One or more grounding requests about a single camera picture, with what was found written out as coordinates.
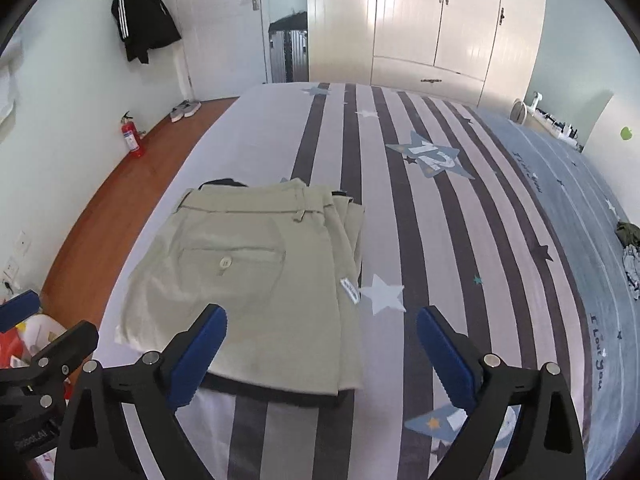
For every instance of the bed with striped star sheet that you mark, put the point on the bed with striped star sheet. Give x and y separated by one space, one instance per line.
425 235

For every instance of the khaki pants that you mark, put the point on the khaki pants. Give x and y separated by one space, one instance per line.
240 270

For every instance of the grey ribbed suitcase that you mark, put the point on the grey ribbed suitcase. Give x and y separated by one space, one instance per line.
287 55

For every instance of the white wall outlet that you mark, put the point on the white wall outlet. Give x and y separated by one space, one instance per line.
11 270

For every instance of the olive green garment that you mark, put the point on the olive green garment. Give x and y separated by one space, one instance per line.
629 232

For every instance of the white desk fan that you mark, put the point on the white desk fan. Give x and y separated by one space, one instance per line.
521 110

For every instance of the white headboard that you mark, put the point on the white headboard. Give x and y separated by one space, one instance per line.
615 170

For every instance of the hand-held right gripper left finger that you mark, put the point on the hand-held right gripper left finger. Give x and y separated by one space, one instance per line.
197 365

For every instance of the green apple sticker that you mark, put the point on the green apple sticker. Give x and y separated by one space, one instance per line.
625 132

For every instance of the black jacket with white stripes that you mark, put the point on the black jacket with white stripes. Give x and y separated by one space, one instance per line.
145 15

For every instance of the grey striped shirt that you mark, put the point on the grey striped shirt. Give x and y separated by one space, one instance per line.
634 270

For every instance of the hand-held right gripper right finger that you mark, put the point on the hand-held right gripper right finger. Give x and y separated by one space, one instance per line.
447 360

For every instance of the white wall switch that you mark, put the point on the white wall switch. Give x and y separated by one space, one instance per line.
22 243

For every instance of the white door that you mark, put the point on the white door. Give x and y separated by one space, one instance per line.
220 35

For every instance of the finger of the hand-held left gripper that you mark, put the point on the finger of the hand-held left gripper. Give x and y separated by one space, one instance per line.
17 307
70 342

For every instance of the red white plastic bag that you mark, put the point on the red white plastic bag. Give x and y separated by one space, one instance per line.
10 347

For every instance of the cream wardrobe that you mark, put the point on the cream wardrobe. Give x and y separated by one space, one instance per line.
410 20

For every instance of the red fire extinguisher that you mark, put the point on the red fire extinguisher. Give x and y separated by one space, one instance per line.
132 140

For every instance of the grey shoe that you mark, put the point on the grey shoe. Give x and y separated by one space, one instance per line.
194 107
179 112

